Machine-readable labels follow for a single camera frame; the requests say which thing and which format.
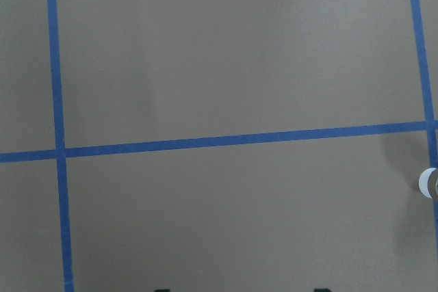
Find brown paper table mat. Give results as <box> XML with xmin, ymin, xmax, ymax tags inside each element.
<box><xmin>1</xmin><ymin>0</ymin><xmax>437</xmax><ymax>291</ymax></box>

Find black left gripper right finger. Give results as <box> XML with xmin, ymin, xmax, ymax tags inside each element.
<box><xmin>313</xmin><ymin>287</ymin><xmax>333</xmax><ymax>292</ymax></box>

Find white brass PPR valve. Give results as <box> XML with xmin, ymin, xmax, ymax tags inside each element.
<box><xmin>418</xmin><ymin>168</ymin><xmax>437</xmax><ymax>202</ymax></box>

